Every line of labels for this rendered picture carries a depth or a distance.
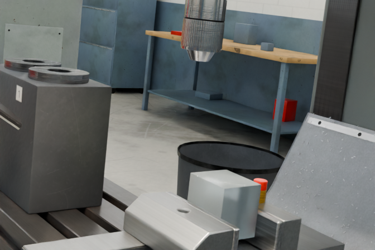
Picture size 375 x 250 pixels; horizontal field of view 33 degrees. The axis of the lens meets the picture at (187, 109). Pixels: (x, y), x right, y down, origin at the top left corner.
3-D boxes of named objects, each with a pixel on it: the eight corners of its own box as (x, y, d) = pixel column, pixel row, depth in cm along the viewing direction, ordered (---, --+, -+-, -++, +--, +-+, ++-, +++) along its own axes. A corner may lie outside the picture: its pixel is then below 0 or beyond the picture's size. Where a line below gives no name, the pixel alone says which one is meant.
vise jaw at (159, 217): (188, 275, 61) (192, 235, 60) (122, 229, 71) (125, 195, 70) (236, 265, 64) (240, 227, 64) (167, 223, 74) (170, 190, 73)
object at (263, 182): (257, 203, 72) (260, 182, 71) (248, 200, 73) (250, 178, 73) (268, 202, 73) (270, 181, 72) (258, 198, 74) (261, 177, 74)
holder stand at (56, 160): (27, 215, 91) (37, 76, 88) (-23, 172, 109) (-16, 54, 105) (102, 206, 99) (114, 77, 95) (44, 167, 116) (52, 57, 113)
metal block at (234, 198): (217, 244, 67) (224, 188, 66) (184, 224, 71) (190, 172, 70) (254, 237, 70) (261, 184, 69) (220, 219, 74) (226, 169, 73)
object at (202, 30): (208, 48, 76) (214, 5, 75) (229, 53, 72) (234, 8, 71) (173, 46, 74) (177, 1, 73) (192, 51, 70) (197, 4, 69)
